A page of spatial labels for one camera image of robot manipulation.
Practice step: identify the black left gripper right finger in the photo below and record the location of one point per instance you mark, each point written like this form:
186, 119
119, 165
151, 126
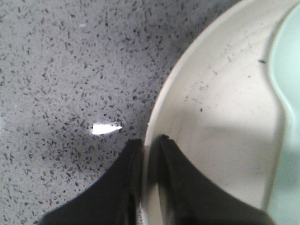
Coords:
190, 198

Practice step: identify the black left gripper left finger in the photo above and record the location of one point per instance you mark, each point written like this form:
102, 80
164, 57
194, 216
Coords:
112, 200

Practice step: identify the white round plate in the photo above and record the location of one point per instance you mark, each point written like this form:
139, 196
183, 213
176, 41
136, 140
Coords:
219, 106

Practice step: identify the light blue plastic spoon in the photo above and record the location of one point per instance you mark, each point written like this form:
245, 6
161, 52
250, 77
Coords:
284, 71

